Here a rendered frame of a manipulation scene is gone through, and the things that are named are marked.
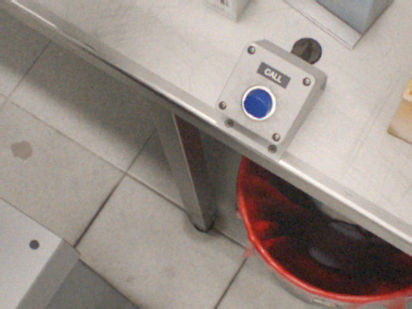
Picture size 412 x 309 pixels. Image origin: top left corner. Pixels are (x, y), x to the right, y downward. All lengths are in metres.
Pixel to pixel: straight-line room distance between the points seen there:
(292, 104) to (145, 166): 1.00
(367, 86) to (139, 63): 0.22
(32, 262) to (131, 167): 1.02
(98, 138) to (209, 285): 0.38
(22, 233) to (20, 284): 0.04
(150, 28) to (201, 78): 0.07
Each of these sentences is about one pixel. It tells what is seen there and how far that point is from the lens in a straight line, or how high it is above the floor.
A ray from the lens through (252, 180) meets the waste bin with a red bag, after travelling 1.25.
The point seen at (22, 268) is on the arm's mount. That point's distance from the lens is 0.72.
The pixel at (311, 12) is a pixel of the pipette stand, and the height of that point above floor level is 0.88.
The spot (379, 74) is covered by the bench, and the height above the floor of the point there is 0.87.
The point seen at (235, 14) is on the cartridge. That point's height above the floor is 0.89.
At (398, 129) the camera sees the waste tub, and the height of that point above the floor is 0.90.
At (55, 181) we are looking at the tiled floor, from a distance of 1.74.
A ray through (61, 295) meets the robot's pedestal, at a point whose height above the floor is 0.83.
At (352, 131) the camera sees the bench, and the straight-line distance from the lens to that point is 0.81.
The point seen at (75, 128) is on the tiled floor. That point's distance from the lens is 1.76.
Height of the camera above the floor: 1.64
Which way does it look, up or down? 73 degrees down
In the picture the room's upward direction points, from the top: 11 degrees counter-clockwise
